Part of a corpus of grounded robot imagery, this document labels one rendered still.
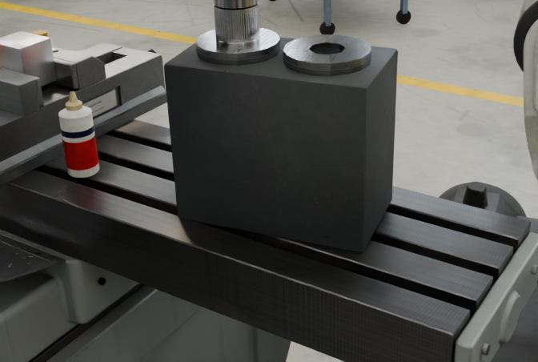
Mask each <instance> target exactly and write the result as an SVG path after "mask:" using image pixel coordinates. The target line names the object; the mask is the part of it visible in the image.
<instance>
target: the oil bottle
mask: <svg viewBox="0 0 538 362"><path fill-rule="evenodd" d="M58 117H59V122H60V128H61V133H62V142H63V148H64V153H65V158H66V167H67V172H68V174H69V175H70V176H72V177H75V178H86V177H90V176H92V175H95V174H96V173H97V172H98V171H99V163H98V151H97V145H96V139H95V133H94V123H93V117H92V111H91V109H90V108H89V107H85V106H83V105H82V101H79V100H78V99H77V97H76V94H75V92H74V91H70V96H69V101H68V102H67V103H66V108H65V109H63V110H61V111H60V112H59V113H58Z"/></svg>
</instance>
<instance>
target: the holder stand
mask: <svg viewBox="0 0 538 362"><path fill-rule="evenodd" d="M259 33H260V39H259V41H258V42H256V43H253V44H251V45H247V46H224V45H221V44H219V43H217V42H216V40H215V30H211V31H208V32H206V33H205V34H201V35H200V36H199V37H198V38H197V39H196V40H195V43H194V44H193V45H191V46H189V47H188V48H187V49H185V50H184V51H183V52H181V53H180V54H178V55H177V56H175V57H174V58H172V59H171V60H170V61H168V62H167V63H165V65H164V74H165V83H166V93H167V109H168V118H169V126H170V135H171V151H172V160H173V169H174V177H175V194H176V203H177V212H178V217H179V218H180V219H187V220H191V221H195V222H200V223H208V224H213V225H217V226H221V227H229V228H234V229H238V230H243V231H250V232H254V233H259V234H264V235H272V236H276V237H280V238H285V239H293V240H297V241H302V242H306V243H314V244H318V245H323V246H328V247H335V248H339V249H344V250H348V251H357V252H364V250H365V248H366V246H367V244H368V243H369V241H370V239H371V237H372V235H373V234H374V232H375V230H376V228H377V226H378V225H379V222H380V220H381V219H382V217H383V215H384V213H385V211H386V210H387V208H388V206H389V204H390V202H391V200H392V182H393V162H394V142H395V103H396V83H397V62H398V51H397V49H395V48H387V47H377V46H370V45H369V44H368V43H367V42H365V41H364V40H361V39H358V38H354V37H349V36H344V35H335V34H321V35H313V36H307V37H303V38H280V37H279V36H278V34H277V33H275V32H274V31H271V30H268V29H263V28H259Z"/></svg>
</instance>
